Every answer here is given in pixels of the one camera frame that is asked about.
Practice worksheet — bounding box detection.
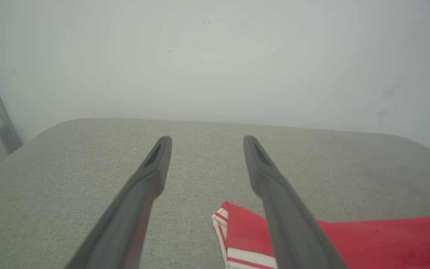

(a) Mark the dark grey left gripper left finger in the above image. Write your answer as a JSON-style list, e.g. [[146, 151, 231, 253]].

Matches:
[[65, 136, 173, 269]]

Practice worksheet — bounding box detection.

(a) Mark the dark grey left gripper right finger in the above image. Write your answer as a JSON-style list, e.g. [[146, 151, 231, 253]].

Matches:
[[243, 135, 350, 269]]

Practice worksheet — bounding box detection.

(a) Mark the red bulls 23 jersey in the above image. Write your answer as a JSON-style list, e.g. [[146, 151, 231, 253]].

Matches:
[[211, 201, 430, 269]]

